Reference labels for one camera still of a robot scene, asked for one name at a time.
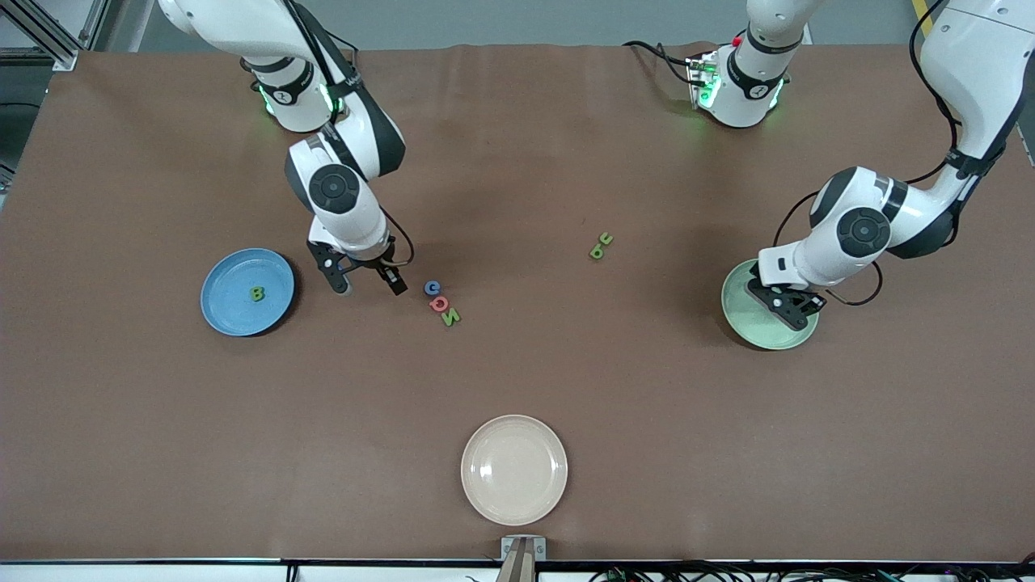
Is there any light green plate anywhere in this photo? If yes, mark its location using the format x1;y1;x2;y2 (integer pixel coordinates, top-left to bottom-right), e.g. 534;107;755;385
720;260;820;351

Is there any base connector box green light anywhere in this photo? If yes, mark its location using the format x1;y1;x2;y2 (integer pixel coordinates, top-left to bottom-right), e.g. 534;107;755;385
322;55;355;114
687;53;722;110

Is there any black cable bundle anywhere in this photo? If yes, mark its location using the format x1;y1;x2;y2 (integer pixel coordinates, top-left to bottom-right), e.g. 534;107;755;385
590;562;1035;582

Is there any aluminium frame post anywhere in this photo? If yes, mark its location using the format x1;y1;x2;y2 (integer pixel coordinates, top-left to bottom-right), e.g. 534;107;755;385
0;0;110;72

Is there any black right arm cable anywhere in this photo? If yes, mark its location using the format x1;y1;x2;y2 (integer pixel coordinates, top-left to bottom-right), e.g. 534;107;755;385
283;0;416;269

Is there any brown table cover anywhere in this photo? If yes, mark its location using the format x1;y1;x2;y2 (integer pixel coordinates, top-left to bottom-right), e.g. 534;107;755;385
0;42;1035;563

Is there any blue plate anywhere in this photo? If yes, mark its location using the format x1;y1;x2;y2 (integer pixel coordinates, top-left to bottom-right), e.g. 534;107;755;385
200;247;296;337

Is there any cream plate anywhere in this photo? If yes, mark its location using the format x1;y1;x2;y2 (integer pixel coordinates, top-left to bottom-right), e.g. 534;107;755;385
460;414;568;527

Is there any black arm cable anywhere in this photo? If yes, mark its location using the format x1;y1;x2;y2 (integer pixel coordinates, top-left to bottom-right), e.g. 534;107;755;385
772;0;983;308
283;0;416;269

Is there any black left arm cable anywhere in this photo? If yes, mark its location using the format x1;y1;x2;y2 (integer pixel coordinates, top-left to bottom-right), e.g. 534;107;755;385
772;0;983;308

